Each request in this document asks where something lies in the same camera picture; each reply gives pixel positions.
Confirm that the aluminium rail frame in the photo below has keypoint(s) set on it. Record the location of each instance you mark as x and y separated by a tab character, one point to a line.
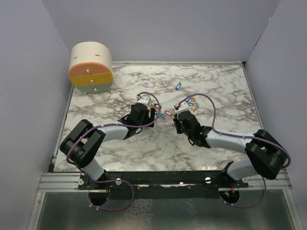
69	182

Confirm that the red key tag with key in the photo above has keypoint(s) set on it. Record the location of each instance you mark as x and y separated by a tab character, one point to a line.
168	113

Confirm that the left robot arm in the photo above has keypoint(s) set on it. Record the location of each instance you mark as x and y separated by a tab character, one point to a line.
83	142

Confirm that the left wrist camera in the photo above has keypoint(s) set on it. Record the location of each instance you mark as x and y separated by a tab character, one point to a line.
145	100

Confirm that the round three-drawer storage box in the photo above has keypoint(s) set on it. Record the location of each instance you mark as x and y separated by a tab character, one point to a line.
90	69

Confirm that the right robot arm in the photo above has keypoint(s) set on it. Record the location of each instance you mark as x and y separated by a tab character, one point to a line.
265	157

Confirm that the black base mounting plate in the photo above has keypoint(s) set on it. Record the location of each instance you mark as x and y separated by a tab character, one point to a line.
160	185

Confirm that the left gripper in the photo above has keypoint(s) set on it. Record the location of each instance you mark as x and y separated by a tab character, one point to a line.
150	119

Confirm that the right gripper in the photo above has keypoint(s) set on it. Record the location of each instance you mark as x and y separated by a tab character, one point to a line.
175	119

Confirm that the light blue carabiner middle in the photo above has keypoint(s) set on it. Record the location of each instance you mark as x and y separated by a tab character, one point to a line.
161	115

